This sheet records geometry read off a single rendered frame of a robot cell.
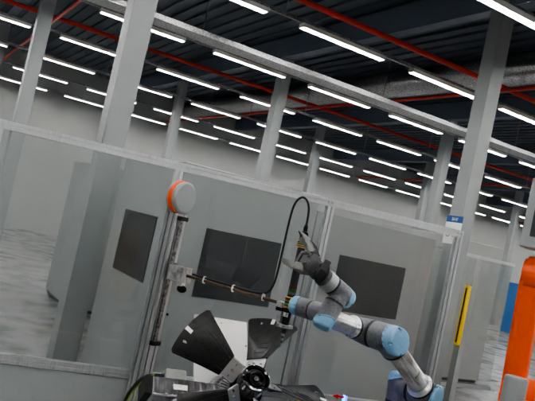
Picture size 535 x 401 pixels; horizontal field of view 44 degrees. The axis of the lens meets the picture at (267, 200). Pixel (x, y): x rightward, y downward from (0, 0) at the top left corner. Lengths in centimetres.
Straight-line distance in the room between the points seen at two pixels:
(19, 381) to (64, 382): 20
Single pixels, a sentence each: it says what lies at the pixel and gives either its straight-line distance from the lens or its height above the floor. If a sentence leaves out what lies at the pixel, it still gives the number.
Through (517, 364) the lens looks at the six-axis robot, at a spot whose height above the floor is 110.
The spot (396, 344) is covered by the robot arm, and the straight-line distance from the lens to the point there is 275.
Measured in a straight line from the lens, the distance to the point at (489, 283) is 1047.
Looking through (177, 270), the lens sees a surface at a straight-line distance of 313.
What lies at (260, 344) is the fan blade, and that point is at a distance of 292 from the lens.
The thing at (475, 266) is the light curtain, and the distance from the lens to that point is 839.
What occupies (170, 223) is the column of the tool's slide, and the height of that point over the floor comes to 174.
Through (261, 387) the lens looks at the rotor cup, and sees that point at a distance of 276.
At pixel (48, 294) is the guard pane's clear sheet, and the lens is 331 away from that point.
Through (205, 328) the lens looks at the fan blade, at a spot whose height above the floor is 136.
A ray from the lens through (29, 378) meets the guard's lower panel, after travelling 338.
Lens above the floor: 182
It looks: 2 degrees up
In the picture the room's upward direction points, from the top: 12 degrees clockwise
